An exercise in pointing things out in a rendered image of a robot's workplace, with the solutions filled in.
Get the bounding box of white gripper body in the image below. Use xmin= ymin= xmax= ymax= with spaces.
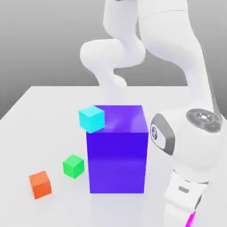
xmin=162 ymin=192 xmax=203 ymax=227

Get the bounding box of small green cube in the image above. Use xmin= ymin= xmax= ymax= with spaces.
xmin=62 ymin=154 xmax=85 ymax=180

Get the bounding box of small cyan cube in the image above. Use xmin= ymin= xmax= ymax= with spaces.
xmin=78 ymin=105 xmax=106 ymax=134

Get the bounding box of small orange cube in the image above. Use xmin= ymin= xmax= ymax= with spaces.
xmin=28 ymin=170 xmax=52 ymax=200

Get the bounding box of large blue box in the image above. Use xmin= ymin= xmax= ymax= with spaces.
xmin=86 ymin=105 xmax=149 ymax=194

